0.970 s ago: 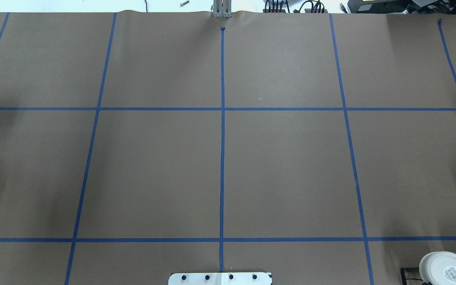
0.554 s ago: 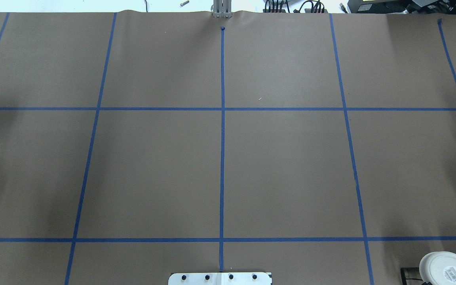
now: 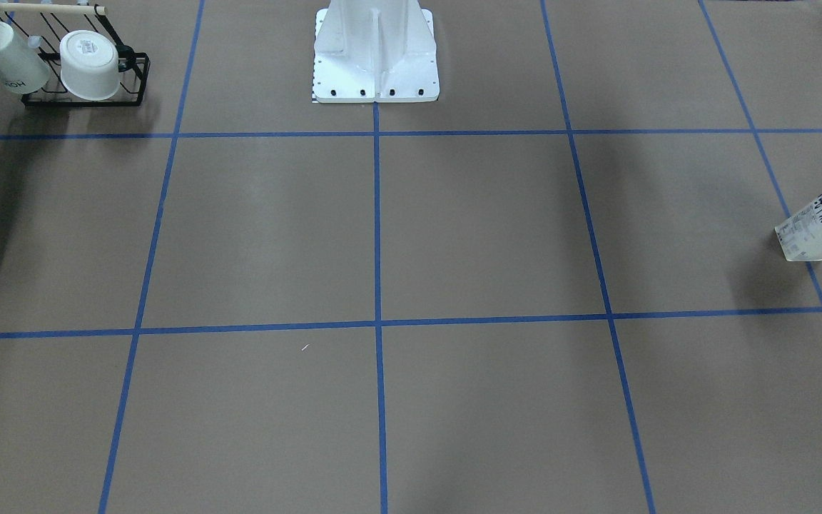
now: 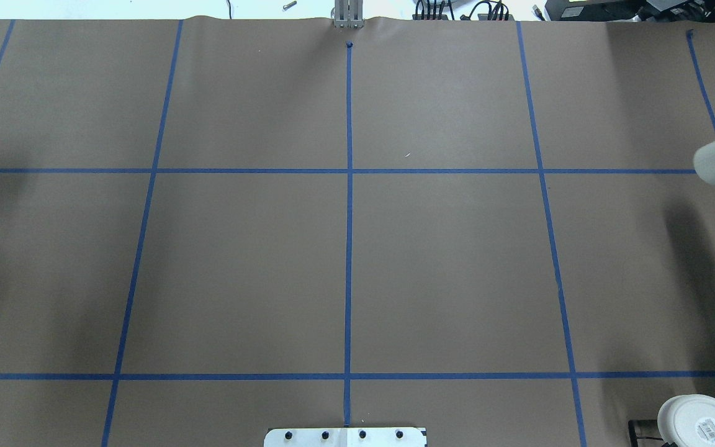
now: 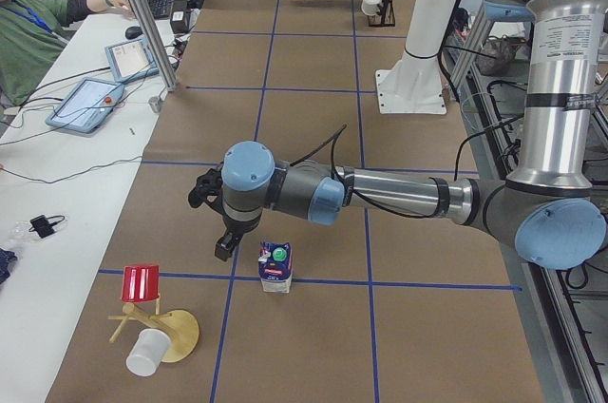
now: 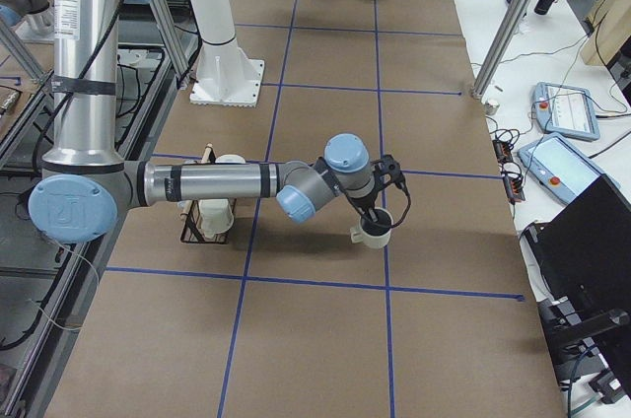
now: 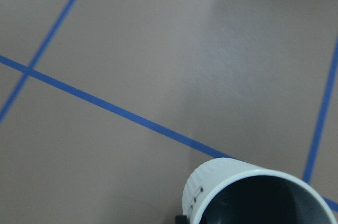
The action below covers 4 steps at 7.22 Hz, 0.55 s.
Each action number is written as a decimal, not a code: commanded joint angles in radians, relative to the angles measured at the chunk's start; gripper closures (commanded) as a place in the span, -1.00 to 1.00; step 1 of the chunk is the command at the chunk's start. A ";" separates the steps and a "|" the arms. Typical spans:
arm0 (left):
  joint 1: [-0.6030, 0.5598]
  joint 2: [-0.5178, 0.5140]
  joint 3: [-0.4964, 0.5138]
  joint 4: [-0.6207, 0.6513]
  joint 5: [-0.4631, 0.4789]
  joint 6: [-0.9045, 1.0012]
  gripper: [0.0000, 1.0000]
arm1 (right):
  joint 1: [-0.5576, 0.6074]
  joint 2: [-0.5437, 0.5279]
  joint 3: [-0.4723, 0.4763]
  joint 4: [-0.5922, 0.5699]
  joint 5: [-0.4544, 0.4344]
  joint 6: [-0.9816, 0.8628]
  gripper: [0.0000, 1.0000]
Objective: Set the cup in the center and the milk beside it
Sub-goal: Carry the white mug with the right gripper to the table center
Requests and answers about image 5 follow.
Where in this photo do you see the aluminium frame post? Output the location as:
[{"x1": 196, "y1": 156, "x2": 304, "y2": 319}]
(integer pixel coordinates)
[{"x1": 128, "y1": 0, "x2": 177, "y2": 92}]

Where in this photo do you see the black box near keyboard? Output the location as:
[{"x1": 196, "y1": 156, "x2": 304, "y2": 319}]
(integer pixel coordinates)
[{"x1": 170, "y1": 0, "x2": 191, "y2": 34}]

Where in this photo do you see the small black device with cable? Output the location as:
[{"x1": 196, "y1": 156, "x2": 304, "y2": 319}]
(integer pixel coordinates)
[{"x1": 29, "y1": 215, "x2": 66, "y2": 239}]

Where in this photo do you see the red plastic cup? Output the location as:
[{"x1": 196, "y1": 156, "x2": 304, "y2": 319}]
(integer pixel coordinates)
[{"x1": 121, "y1": 263, "x2": 160, "y2": 303}]

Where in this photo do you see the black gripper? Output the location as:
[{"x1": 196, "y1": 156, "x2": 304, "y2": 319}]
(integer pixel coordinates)
[{"x1": 215, "y1": 217, "x2": 260, "y2": 260}]

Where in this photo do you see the white lower mug on rack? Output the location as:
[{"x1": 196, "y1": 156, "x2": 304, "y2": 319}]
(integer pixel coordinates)
[{"x1": 361, "y1": 0, "x2": 383, "y2": 16}]

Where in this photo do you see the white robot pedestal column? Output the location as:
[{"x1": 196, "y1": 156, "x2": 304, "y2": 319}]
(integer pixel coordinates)
[{"x1": 376, "y1": 0, "x2": 457, "y2": 114}]

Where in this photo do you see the near blue teach pendant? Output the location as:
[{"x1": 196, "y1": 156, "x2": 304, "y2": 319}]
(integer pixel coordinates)
[{"x1": 46, "y1": 78, "x2": 124, "y2": 134}]

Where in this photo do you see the far blue teach pendant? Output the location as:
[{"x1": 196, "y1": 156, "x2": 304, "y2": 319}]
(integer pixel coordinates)
[{"x1": 104, "y1": 36, "x2": 159, "y2": 84}]

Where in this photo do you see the white plastic cup on tree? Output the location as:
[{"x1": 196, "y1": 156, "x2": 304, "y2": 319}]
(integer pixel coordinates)
[{"x1": 125, "y1": 328, "x2": 171, "y2": 377}]

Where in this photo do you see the black cable on white table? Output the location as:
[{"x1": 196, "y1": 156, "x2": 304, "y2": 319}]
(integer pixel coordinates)
[{"x1": 0, "y1": 154, "x2": 143, "y2": 184}]

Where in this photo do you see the small metal cylinder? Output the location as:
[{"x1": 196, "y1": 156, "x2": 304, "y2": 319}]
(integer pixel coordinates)
[{"x1": 148, "y1": 97, "x2": 162, "y2": 113}]

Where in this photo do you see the crumpled clear plastic bag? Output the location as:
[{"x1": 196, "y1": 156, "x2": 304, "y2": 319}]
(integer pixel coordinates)
[{"x1": 6, "y1": 221, "x2": 42, "y2": 248}]

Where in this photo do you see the dark blue cloth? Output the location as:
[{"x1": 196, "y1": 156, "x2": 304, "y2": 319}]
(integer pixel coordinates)
[{"x1": 0, "y1": 248, "x2": 18, "y2": 284}]

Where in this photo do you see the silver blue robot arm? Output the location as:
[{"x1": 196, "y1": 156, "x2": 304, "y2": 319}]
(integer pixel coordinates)
[{"x1": 212, "y1": 0, "x2": 607, "y2": 270}]

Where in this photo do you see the black computer mouse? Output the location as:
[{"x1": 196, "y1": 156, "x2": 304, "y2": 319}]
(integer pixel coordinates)
[{"x1": 124, "y1": 26, "x2": 143, "y2": 40}]

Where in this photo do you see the white blue milk carton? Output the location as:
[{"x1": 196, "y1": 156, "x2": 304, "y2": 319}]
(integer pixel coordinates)
[{"x1": 257, "y1": 241, "x2": 293, "y2": 294}]

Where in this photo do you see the person in green shirt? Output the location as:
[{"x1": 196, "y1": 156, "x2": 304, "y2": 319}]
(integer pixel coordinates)
[{"x1": 0, "y1": 0, "x2": 133, "y2": 106}]

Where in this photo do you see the blue teach pendant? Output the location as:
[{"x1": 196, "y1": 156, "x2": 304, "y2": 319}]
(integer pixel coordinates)
[
  {"x1": 46, "y1": 78, "x2": 124, "y2": 134},
  {"x1": 104, "y1": 36, "x2": 159, "y2": 84}
]

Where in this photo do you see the black wooden mug rack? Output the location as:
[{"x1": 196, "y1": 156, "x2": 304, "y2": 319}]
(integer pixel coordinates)
[{"x1": 367, "y1": 0, "x2": 396, "y2": 28}]

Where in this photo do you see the wooden cup tree stand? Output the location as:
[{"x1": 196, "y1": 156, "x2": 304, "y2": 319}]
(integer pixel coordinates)
[{"x1": 108, "y1": 299, "x2": 200, "y2": 363}]

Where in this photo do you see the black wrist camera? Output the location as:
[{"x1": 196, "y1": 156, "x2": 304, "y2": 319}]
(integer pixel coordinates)
[{"x1": 187, "y1": 163, "x2": 224, "y2": 215}]

